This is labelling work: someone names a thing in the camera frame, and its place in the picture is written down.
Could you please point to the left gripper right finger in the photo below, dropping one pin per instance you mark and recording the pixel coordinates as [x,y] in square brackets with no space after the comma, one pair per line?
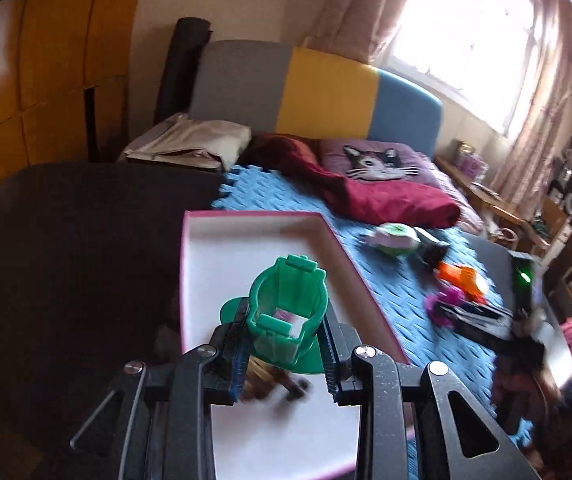
[337,341]

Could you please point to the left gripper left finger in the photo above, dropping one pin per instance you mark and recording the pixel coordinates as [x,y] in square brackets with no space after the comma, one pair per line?
[234,351]

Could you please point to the brown hair claw clip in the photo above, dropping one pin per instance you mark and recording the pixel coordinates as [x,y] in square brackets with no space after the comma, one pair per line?
[262,379]

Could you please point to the green cup holder toy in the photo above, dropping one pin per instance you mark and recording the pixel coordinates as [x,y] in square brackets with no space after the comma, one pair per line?
[287,302]

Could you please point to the orange cube block toy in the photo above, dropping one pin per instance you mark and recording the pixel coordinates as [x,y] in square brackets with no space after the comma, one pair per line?
[469,281]

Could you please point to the magenta hydrant-shaped toy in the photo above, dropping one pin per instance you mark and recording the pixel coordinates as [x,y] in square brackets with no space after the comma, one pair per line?
[447,294]

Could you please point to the green white plug-in device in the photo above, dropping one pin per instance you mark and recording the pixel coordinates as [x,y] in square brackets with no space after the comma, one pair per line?
[393,239]

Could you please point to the black cylindrical filter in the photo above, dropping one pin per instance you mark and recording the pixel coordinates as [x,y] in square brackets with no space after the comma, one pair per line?
[431,249]

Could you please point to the pink shallow cardboard box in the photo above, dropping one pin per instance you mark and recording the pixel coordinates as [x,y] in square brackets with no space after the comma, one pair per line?
[222,252]

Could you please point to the blue foam puzzle mat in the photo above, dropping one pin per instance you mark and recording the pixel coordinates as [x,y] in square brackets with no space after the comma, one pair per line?
[398,285]

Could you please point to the pink striped duvet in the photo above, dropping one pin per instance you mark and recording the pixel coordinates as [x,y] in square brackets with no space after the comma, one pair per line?
[469,221]

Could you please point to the wooden side table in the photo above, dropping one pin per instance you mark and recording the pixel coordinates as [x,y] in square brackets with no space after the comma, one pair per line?
[489,206]

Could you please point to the maroon blanket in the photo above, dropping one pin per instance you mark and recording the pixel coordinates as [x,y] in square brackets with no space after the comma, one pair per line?
[414,204]

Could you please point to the purple gift box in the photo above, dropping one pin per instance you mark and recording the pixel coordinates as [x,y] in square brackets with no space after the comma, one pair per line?
[469,162]

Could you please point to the purple cat pillow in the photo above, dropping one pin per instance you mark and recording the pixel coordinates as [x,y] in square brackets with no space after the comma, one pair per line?
[375,161]

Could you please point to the white folded bag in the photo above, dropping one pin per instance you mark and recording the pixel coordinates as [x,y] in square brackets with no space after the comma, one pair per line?
[213,145]

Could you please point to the grey yellow blue headboard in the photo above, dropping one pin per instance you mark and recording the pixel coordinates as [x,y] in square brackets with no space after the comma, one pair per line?
[276,88]

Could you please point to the black rolled mat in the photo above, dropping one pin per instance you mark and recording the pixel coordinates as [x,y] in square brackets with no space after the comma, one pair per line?
[189,38]

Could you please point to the pink curtain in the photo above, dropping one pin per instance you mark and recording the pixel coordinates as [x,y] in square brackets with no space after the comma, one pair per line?
[356,29]

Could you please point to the wooden wardrobe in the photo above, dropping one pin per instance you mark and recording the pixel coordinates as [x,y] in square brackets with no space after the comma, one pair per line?
[64,74]

